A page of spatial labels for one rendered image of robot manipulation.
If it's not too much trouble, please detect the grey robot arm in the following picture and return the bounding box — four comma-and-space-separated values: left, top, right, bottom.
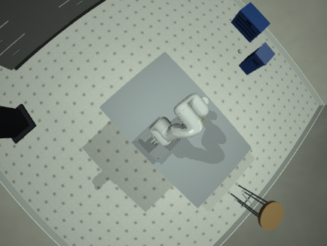
149, 93, 209, 146

